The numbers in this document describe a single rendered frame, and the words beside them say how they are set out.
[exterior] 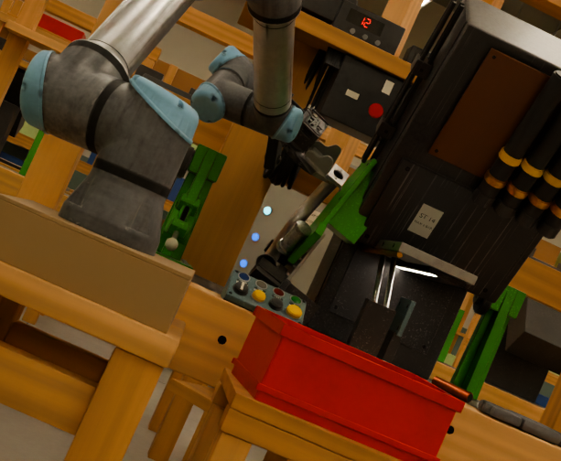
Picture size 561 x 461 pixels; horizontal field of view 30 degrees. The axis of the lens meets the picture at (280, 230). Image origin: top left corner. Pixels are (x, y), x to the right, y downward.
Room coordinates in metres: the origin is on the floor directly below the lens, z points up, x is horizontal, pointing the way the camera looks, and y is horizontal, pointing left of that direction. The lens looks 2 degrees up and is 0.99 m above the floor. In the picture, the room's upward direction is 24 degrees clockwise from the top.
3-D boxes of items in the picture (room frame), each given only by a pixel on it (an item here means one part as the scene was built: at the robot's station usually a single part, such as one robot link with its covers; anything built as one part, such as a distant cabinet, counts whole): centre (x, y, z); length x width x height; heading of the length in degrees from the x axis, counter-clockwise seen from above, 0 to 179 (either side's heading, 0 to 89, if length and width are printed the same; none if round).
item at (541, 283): (2.60, -0.14, 1.23); 1.30 x 0.05 x 0.09; 96
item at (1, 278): (1.53, 0.23, 0.83); 0.32 x 0.32 x 0.04; 3
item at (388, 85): (2.43, -0.05, 1.42); 0.17 x 0.12 x 0.15; 96
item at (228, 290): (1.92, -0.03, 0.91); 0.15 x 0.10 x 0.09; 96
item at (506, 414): (2.00, -0.57, 0.91); 0.20 x 0.11 x 0.03; 106
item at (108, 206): (1.53, 0.23, 0.98); 0.15 x 0.15 x 0.10
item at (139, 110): (1.53, 0.24, 1.10); 0.13 x 0.12 x 0.14; 77
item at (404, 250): (2.15, -0.27, 1.11); 0.39 x 0.16 x 0.03; 6
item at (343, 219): (2.17, -0.12, 1.17); 0.13 x 0.12 x 0.20; 96
